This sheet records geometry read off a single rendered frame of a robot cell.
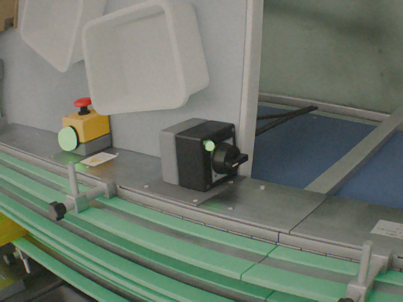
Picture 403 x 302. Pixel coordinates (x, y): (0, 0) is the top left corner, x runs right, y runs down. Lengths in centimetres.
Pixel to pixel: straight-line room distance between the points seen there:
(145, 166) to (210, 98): 16
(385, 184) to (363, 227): 19
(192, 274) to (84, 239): 21
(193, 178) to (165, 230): 10
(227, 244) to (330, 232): 13
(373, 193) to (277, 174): 19
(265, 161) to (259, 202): 21
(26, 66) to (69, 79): 20
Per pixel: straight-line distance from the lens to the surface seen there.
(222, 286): 70
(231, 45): 77
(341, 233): 63
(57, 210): 75
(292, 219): 67
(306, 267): 60
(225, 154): 74
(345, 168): 84
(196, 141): 73
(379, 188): 81
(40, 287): 114
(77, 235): 88
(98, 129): 97
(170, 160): 78
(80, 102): 96
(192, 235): 69
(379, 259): 57
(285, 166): 89
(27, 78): 125
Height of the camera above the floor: 136
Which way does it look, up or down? 46 degrees down
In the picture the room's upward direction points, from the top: 115 degrees counter-clockwise
